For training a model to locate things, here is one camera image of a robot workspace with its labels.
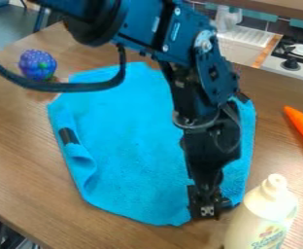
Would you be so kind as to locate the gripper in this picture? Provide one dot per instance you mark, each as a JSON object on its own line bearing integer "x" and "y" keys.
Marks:
{"x": 208, "y": 149}

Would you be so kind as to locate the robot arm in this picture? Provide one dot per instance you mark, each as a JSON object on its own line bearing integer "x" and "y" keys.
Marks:
{"x": 175, "y": 35}

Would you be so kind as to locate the blue cloth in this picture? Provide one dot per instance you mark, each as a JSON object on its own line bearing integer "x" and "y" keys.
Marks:
{"x": 128, "y": 146}

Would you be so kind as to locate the white plastic bottle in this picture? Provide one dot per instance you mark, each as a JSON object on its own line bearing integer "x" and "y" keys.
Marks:
{"x": 262, "y": 214}

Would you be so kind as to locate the white dish rack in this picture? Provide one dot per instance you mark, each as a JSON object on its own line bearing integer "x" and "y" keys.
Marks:
{"x": 245, "y": 45}

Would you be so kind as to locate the toy stove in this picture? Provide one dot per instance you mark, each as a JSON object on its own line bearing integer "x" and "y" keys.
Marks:
{"x": 294, "y": 60}

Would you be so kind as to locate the tap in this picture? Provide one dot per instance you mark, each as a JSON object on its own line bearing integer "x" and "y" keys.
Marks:
{"x": 226, "y": 18}

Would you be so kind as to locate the purple toy berry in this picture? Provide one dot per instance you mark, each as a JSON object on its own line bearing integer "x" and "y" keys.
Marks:
{"x": 37, "y": 64}

